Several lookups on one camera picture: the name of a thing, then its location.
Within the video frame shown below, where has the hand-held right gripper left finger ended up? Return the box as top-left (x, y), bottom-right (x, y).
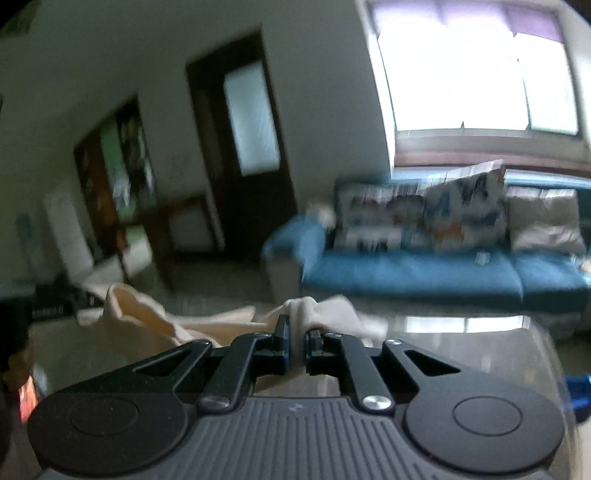
top-left (134, 316), bottom-right (291, 414)

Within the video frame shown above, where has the dark wooden door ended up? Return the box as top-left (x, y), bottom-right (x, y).
top-left (185, 34), bottom-right (298, 263)

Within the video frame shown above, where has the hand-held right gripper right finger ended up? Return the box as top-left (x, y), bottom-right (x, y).
top-left (305, 329), bottom-right (462, 414)

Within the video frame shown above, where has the white refrigerator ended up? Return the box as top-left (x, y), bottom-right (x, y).
top-left (44, 187), bottom-right (96, 281)

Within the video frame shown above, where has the dark wooden display cabinet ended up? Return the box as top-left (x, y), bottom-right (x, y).
top-left (73, 95), bottom-right (161, 260)

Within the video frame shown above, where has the blue sofa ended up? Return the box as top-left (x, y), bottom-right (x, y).
top-left (261, 171), bottom-right (591, 321)

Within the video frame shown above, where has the beige cloth on sofa arm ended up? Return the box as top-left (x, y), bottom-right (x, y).
top-left (305, 200), bottom-right (339, 228)

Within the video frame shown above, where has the grey quilted star table cover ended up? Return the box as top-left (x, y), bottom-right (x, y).
top-left (28, 302), bottom-right (575, 418)

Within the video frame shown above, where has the window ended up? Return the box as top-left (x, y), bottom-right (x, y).
top-left (365, 0), bottom-right (583, 138)

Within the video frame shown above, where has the beige cushion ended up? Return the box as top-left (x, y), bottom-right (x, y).
top-left (505, 189), bottom-right (588, 256)

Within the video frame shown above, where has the cream garment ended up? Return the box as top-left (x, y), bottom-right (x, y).
top-left (76, 282), bottom-right (389, 354)

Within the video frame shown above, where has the low wooden partition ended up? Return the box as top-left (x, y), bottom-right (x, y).
top-left (151, 195), bottom-right (228, 292)

